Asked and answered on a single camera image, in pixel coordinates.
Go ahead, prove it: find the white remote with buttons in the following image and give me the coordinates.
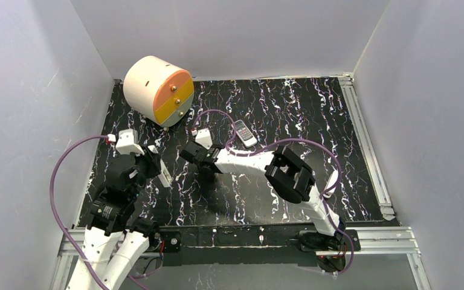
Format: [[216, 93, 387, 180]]
[[234, 120, 257, 148]]

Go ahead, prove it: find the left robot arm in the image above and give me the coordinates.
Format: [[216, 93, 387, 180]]
[[67, 149, 161, 289]]

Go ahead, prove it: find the round three-colour drawer box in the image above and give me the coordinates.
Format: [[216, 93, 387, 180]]
[[123, 56, 195, 128]]

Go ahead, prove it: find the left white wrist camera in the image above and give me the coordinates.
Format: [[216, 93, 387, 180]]
[[107, 129, 144, 156]]

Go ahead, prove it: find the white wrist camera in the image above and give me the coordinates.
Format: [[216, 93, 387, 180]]
[[107, 129, 144, 156], [191, 128, 213, 149]]

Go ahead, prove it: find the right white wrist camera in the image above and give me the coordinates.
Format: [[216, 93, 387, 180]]
[[191, 128, 213, 149]]

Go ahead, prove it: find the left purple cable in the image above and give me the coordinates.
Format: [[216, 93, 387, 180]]
[[49, 135, 149, 290]]

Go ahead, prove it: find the purple cable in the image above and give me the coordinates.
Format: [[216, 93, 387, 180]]
[[49, 135, 149, 290], [193, 109, 355, 275]]

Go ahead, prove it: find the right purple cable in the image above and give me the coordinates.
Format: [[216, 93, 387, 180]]
[[193, 109, 355, 275]]

